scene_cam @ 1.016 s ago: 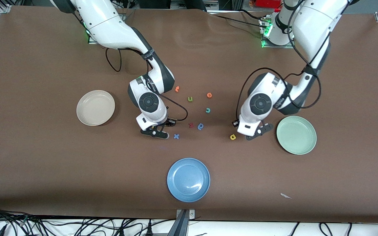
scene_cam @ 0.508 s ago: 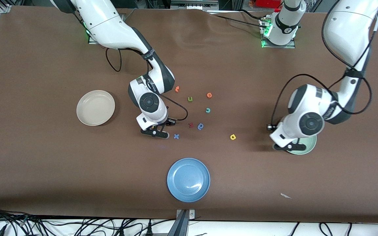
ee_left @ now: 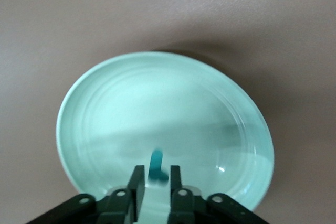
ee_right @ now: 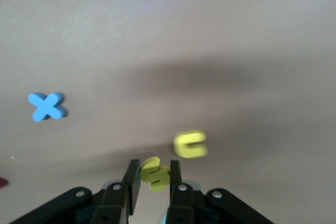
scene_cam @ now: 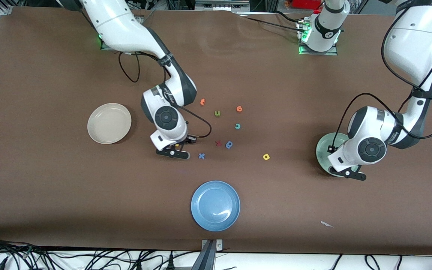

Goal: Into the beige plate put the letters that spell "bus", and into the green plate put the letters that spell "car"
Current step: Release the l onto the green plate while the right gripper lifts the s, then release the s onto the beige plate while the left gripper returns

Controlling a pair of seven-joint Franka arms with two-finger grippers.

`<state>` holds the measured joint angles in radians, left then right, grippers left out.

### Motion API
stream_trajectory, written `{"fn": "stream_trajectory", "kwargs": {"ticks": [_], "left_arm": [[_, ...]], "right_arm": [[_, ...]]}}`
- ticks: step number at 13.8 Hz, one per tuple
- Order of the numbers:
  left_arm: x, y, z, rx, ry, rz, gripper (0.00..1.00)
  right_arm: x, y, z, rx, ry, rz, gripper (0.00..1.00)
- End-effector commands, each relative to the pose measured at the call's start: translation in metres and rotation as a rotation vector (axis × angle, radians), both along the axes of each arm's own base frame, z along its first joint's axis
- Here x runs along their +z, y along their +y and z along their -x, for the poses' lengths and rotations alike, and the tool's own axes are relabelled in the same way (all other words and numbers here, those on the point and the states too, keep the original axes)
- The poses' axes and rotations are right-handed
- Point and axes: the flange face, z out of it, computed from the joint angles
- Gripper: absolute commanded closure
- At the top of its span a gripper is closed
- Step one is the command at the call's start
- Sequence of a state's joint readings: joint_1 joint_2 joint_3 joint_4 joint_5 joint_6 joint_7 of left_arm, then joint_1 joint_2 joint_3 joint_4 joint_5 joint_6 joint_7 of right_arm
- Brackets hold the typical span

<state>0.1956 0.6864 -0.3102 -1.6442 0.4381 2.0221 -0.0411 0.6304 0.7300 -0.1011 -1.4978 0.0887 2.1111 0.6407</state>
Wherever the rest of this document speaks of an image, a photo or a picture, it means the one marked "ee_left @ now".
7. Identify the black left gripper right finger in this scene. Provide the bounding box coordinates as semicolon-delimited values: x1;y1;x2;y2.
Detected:
167;165;211;224

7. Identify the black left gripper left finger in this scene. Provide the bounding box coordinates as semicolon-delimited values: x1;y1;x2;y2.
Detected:
98;165;146;224

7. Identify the teal letter r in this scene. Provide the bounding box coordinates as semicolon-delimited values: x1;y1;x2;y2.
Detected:
148;148;170;184

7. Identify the pale green plate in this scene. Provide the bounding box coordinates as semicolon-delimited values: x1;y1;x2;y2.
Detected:
56;50;275;212

